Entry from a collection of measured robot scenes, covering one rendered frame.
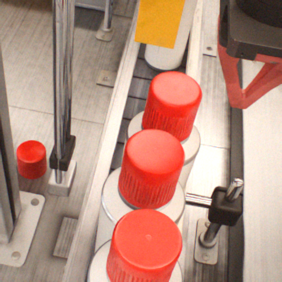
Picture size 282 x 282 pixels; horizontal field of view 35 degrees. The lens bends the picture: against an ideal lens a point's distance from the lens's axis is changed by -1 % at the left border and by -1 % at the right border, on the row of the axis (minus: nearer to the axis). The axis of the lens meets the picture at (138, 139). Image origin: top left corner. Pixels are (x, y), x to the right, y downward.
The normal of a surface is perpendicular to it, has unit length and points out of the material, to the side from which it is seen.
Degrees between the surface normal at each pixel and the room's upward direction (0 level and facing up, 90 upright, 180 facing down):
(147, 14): 90
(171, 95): 2
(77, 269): 0
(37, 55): 0
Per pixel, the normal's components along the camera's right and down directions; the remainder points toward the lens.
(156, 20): -0.15, 0.74
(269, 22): -0.35, 0.69
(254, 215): 0.13, -0.64
